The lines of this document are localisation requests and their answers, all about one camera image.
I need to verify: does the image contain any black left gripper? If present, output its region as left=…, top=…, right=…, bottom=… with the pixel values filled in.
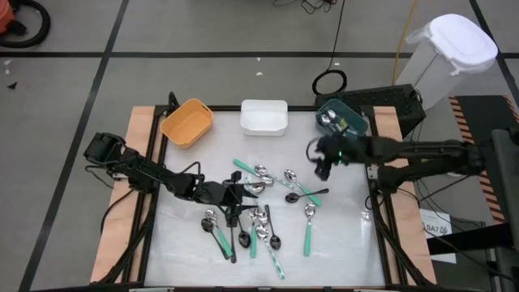
left=193, top=171, right=261, bottom=228

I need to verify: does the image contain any black cable tangle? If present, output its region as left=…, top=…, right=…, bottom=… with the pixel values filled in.
left=272, top=0, right=340, bottom=15

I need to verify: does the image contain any black hazard-striped mat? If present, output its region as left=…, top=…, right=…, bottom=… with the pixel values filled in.
left=448, top=94, right=519, bottom=224

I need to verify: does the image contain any black cable with coil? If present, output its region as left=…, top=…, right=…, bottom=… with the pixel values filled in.
left=311, top=0, right=349, bottom=97

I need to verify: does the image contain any yellow cable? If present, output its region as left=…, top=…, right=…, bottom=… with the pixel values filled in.
left=391, top=0, right=418, bottom=86

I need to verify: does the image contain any white lidded trash bin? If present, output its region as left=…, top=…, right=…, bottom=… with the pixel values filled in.
left=395, top=13, right=500, bottom=111

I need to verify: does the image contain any orange plastic bin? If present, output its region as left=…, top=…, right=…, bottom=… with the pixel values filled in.
left=160, top=97, right=215, bottom=149

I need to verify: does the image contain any black vacuum hose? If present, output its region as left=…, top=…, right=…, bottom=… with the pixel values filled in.
left=0, top=0, right=52, bottom=49

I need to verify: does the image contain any black metal beam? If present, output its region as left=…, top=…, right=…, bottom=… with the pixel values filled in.
left=425, top=233, right=516, bottom=256

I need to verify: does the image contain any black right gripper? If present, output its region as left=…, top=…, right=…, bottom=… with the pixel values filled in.
left=315, top=135, right=368, bottom=182

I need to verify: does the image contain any black computer case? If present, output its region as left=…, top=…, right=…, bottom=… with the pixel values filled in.
left=314, top=84, right=427, bottom=138

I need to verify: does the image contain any tan wooden side board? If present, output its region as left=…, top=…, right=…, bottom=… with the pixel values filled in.
left=89, top=105, right=157, bottom=284
left=371, top=105, right=438, bottom=285

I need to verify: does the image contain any black floor cable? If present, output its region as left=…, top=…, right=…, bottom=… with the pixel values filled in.
left=83, top=165, right=139, bottom=235

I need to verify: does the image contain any orange vacuum cleaner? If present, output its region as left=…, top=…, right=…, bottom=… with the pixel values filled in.
left=0, top=0, right=15, bottom=36

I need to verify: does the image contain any dark teal plastic bin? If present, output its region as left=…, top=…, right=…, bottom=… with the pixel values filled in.
left=315, top=98, right=370, bottom=143

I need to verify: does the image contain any black spoon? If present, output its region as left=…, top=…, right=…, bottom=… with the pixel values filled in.
left=285, top=187, right=330, bottom=204
left=226, top=225, right=238, bottom=264
left=264, top=204, right=282, bottom=251
left=200, top=217, right=232, bottom=260
left=221, top=179, right=268, bottom=191
left=234, top=214, right=252, bottom=250

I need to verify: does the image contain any white paper sheet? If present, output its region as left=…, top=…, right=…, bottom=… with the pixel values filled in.
left=419, top=208, right=458, bottom=265

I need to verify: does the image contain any white plastic bin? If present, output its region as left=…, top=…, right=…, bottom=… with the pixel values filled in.
left=239, top=99, right=290, bottom=137

